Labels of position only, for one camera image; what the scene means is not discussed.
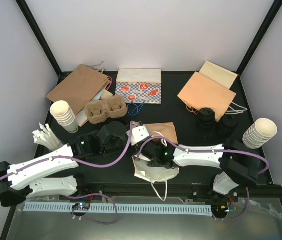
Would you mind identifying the purple cable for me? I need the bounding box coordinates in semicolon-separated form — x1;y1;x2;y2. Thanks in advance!
137;136;270;222
0;121;136;225

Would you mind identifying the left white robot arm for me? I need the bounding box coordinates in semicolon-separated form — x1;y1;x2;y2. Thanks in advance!
0;121;133;207

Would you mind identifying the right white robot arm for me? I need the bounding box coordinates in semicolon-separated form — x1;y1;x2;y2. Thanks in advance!
137;137;262;202

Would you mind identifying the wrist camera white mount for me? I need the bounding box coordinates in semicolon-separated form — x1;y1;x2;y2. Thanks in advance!
138;153;151;162
130;125;151;146

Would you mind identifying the orange kraft paper bag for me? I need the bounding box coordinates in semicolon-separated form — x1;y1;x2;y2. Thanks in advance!
132;121;181;202

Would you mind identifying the right stack of paper cups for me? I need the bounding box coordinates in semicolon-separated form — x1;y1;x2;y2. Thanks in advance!
242;118;278;149

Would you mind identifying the black lid stack left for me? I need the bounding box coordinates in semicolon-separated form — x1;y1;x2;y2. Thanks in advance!
197;107;216;130

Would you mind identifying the blue slotted cable duct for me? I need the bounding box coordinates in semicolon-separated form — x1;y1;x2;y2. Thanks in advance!
23;202;212;217

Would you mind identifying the stack of paper cups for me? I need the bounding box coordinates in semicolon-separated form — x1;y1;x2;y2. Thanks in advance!
49;100;79;134
242;118;278;149

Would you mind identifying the blue bag handle string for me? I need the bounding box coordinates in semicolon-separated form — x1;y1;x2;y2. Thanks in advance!
127;101;146;117

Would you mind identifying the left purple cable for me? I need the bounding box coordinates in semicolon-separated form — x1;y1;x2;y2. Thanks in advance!
0;121;136;225

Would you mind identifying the bundle of wrapped straws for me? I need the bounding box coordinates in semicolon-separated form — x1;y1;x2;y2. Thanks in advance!
32;123;64;152

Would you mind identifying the black lid stack right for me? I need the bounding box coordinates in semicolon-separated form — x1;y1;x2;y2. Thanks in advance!
217;115;238;137

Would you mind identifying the black frame post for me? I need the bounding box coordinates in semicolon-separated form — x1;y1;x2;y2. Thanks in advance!
16;0;63;77
236;0;282;76

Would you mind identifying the black lid stack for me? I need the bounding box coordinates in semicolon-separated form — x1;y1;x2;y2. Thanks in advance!
197;107;216;130
217;115;238;137

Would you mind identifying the brown flat paper bag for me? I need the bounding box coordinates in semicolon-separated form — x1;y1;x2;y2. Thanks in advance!
46;64;110;115

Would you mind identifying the right black frame post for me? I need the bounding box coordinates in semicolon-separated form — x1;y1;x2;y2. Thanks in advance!
236;0;282;76

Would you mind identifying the left black frame post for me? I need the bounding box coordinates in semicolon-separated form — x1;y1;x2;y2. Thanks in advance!
16;0;63;77

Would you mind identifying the left stack of paper cups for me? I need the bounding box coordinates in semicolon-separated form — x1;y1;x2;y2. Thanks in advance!
49;100;79;134

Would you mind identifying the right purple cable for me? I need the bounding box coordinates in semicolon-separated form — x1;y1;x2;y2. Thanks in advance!
137;136;270;222

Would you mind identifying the stack of pulp cup carriers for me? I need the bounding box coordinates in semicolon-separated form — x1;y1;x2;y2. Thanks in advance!
84;95;128;124

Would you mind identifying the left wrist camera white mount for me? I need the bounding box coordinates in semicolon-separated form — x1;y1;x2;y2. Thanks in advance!
130;125;151;146

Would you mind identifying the checkered printed paper bag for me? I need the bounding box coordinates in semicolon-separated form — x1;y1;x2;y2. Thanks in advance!
115;68;162;105

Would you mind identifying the tan flat paper bag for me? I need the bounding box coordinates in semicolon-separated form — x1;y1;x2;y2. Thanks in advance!
199;61;238;89

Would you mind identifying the orange flat bag right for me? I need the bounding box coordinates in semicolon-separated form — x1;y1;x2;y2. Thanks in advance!
177;72;237;122

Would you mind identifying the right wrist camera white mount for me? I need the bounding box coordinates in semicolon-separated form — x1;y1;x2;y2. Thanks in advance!
138;153;151;162

